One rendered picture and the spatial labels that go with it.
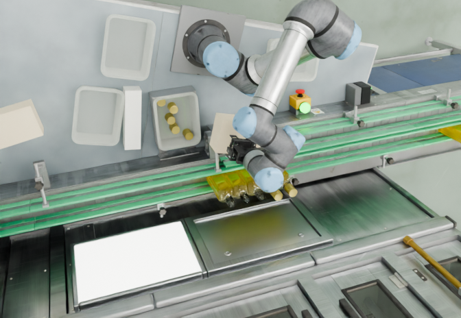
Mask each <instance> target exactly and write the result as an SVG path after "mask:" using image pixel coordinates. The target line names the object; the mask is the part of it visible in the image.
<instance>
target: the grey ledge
mask: <svg viewBox="0 0 461 318"><path fill-rule="evenodd" d="M455 151H461V143H459V142H458V141H456V140H451V141H447V142H443V143H437V144H434V145H428V146H424V147H418V148H415V149H409V150H405V151H400V152H396V153H392V154H388V157H389V158H393V159H394V162H393V164H388V162H387V160H386V161H385V167H390V166H393V165H397V164H403V163H406V162H411V161H415V160H421V159H424V158H430V157H433V156H439V155H443V154H448V153H451V152H455ZM374 167H378V168H379V169H380V168H382V159H381V158H380V156H377V157H373V158H367V159H363V160H358V161H355V162H348V163H345V164H339V165H335V166H332V167H326V168H322V169H316V170H313V171H307V172H303V173H297V174H294V178H297V179H298V181H299V183H298V184H302V183H305V182H311V181H315V180H321V179H324V178H329V177H333V176H337V175H342V174H346V173H352V172H356V171H361V170H364V169H370V168H374Z"/></svg>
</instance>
